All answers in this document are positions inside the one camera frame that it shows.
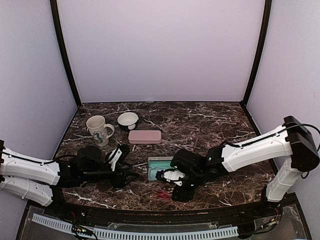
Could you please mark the pink glasses case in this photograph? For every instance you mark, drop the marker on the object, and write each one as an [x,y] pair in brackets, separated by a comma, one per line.
[145,136]

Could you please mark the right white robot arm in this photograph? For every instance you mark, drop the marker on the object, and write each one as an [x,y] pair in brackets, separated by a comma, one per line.
[291,140]

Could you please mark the black frame right post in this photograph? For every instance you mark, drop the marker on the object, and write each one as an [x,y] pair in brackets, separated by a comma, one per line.
[258,52]

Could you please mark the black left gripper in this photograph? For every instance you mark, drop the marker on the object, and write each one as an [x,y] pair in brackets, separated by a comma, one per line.
[119,180]

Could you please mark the beige ceramic mug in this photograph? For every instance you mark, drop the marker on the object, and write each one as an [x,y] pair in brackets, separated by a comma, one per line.
[100,130]

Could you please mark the small circuit board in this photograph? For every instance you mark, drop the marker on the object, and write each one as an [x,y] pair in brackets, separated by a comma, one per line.
[79,230]

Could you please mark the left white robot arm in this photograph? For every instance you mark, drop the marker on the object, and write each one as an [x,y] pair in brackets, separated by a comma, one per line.
[41,180]

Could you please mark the black frame left post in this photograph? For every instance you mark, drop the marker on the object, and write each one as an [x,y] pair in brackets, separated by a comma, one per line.
[63,51]

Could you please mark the grey case teal lining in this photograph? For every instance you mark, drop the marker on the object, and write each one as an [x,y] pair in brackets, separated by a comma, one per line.
[156,164]

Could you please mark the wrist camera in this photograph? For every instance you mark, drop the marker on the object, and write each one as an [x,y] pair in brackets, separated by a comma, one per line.
[117,156]
[171,175]

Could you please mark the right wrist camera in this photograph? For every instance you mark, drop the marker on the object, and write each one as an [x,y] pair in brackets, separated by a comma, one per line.
[171,175]

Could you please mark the black frame post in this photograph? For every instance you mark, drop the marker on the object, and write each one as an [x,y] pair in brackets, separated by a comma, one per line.
[63,51]
[258,52]

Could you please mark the clear pink sunglasses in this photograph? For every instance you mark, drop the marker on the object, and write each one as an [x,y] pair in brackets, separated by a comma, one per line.
[163,195]

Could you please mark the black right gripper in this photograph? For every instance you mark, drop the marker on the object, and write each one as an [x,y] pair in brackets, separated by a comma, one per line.
[183,195]

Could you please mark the white bowl dark exterior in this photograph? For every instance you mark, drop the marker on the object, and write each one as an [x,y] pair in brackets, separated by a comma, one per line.
[128,121]

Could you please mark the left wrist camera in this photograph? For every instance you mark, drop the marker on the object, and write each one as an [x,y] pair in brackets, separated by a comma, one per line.
[117,156]

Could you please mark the black front table rail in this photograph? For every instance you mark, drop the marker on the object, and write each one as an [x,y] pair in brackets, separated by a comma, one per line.
[97,215]

